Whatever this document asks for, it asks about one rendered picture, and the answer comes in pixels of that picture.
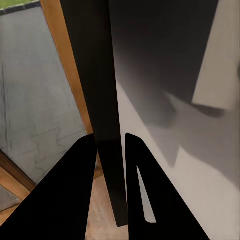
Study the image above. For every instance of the poster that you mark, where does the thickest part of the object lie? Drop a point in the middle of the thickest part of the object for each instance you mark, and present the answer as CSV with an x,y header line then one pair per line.
x,y
88,24

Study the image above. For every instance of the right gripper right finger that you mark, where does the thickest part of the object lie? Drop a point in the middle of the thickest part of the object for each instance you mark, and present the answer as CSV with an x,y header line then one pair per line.
x,y
174,220

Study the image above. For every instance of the door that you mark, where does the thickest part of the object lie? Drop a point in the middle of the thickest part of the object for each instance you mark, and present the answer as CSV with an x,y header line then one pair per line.
x,y
43,111

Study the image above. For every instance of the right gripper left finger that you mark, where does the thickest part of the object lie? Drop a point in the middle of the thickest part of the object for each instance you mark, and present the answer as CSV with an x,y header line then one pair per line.
x,y
58,208

